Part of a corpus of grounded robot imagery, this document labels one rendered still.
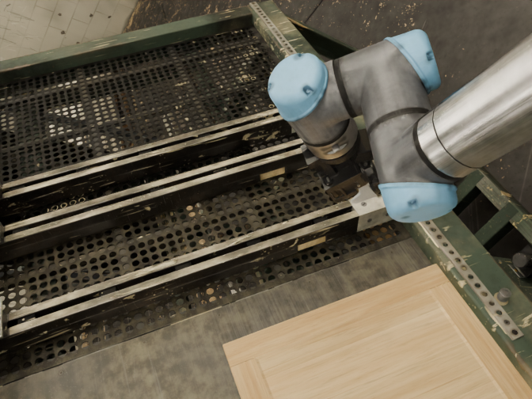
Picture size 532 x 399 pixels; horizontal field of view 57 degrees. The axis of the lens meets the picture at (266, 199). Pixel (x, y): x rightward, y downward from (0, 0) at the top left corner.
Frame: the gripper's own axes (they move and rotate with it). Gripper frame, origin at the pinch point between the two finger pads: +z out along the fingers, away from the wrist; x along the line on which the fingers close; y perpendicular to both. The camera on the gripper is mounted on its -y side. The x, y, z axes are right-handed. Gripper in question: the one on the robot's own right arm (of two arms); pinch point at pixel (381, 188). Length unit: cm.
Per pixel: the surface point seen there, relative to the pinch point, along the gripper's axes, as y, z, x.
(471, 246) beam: -11.3, 48.1, 0.4
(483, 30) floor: -65, 114, -110
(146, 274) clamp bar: 59, 12, -13
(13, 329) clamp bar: 86, -3, -7
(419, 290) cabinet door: 4.5, 42.3, 7.2
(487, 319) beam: -6.3, 42.8, 18.8
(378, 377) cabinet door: 19.4, 32.2, 23.6
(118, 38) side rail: 68, 30, -128
